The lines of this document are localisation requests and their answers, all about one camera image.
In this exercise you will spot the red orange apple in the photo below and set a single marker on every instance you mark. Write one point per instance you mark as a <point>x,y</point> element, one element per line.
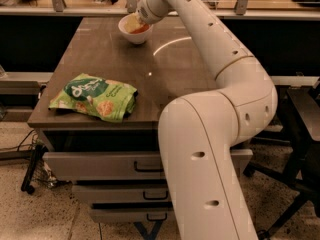
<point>142,29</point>

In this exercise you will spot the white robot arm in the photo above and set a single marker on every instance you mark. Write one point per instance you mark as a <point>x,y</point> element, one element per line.
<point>197,131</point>

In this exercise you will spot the grey drawer cabinet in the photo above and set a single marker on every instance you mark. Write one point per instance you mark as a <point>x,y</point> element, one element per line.
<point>168,65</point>

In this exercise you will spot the grey drawer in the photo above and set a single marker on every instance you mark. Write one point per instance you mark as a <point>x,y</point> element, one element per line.
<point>114,166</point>
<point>133,214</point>
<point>122,193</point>

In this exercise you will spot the black office chair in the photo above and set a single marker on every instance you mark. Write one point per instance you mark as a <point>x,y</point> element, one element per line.
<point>299,114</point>

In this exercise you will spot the green chip bag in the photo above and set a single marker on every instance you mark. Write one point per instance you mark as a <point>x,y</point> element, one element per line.
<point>108,100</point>

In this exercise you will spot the bottom grey drawer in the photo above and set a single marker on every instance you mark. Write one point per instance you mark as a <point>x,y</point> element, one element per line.
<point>133,214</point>

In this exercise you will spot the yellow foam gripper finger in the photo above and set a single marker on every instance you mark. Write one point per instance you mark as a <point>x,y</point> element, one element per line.
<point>133,23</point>

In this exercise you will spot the middle grey drawer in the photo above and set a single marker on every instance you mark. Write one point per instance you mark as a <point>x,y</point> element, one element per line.
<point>122,193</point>

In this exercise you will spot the top grey drawer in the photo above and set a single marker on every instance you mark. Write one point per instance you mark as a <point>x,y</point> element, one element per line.
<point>114,166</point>

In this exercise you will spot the white ceramic bowl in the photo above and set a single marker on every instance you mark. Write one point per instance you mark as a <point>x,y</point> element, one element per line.
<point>134,38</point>

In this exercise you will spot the black wheeled wire cart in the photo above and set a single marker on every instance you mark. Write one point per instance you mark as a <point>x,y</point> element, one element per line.
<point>38,171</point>

